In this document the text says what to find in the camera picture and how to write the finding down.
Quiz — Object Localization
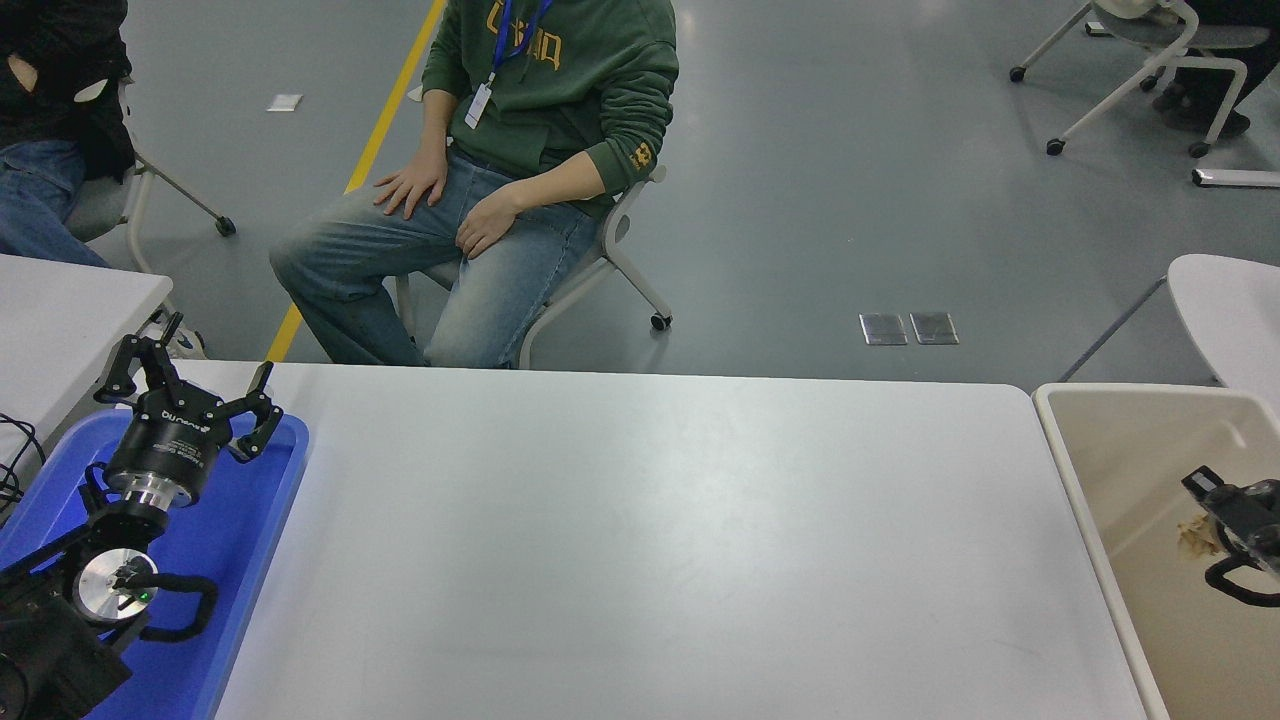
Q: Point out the tan paper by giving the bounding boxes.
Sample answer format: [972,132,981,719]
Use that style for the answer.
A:
[1178,515,1223,561]

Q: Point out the white rounded table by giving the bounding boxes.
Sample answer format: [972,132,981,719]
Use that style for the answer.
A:
[1060,253,1280,411]

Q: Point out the black cable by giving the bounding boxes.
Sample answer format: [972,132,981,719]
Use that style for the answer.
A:
[0,412,48,516]

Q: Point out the white side table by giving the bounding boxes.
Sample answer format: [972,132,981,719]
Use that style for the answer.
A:
[0,253,174,471]

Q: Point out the large pale bin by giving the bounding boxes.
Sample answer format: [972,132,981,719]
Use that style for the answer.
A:
[1032,383,1280,720]

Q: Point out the white bar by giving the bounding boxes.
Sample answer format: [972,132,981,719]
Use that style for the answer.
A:
[1192,168,1280,190]

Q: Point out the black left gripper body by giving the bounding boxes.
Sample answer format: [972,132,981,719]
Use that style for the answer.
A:
[105,385,234,496]

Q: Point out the person's right hand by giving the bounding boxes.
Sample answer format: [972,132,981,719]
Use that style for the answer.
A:
[374,160,449,221]

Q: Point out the person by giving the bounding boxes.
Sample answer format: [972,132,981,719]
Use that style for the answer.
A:
[1150,0,1280,141]
[270,0,681,369]
[0,0,208,361]

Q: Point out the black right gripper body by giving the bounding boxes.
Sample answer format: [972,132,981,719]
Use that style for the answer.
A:
[1210,480,1280,571]

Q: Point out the white wheeled chair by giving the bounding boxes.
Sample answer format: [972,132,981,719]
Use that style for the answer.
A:
[395,165,673,371]
[65,78,239,276]
[1008,0,1271,159]

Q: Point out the blue plastic tray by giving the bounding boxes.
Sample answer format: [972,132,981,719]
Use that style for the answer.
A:
[0,408,311,720]

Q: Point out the person's left hand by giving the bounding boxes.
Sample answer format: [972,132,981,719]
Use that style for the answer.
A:
[457,185,523,259]

